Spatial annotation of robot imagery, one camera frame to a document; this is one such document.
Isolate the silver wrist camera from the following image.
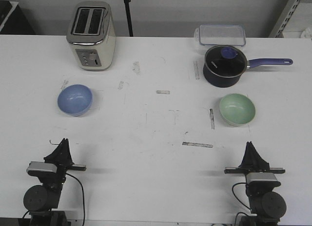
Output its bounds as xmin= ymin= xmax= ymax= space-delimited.
xmin=26 ymin=161 xmax=57 ymax=177
xmin=246 ymin=172 xmax=281 ymax=188

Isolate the dark blue saucepan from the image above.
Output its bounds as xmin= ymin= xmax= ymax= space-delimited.
xmin=203 ymin=58 xmax=293 ymax=88

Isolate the clear plastic food container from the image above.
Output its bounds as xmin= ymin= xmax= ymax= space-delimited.
xmin=194 ymin=24 xmax=246 ymax=46

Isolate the blue bowl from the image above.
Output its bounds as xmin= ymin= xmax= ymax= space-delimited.
xmin=57 ymin=84 xmax=93 ymax=116

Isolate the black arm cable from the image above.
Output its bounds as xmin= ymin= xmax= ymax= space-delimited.
xmin=65 ymin=172 xmax=86 ymax=226
xmin=231 ymin=182 xmax=252 ymax=212

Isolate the green bowl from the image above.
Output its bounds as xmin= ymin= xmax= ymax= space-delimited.
xmin=219 ymin=94 xmax=256 ymax=127

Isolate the black tripod pole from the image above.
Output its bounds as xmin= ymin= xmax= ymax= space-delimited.
xmin=123 ymin=0 xmax=134 ymax=37

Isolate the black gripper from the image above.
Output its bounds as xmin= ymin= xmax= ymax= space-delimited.
xmin=38 ymin=138 xmax=86 ymax=192
xmin=224 ymin=142 xmax=285 ymax=196

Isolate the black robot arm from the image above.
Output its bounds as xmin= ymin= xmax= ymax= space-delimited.
xmin=23 ymin=138 xmax=86 ymax=226
xmin=224 ymin=141 xmax=287 ymax=226

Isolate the glass pot lid blue knob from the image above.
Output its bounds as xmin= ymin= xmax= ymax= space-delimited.
xmin=205 ymin=45 xmax=247 ymax=77

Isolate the white crumpled cloth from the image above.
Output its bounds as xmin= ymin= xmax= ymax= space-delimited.
xmin=300 ymin=26 xmax=312 ymax=39

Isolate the cream and chrome toaster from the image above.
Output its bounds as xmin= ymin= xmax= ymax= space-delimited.
xmin=66 ymin=1 xmax=116 ymax=71

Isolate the grey metal shelf upright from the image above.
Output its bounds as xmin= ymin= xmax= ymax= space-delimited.
xmin=268 ymin=0 xmax=303 ymax=38

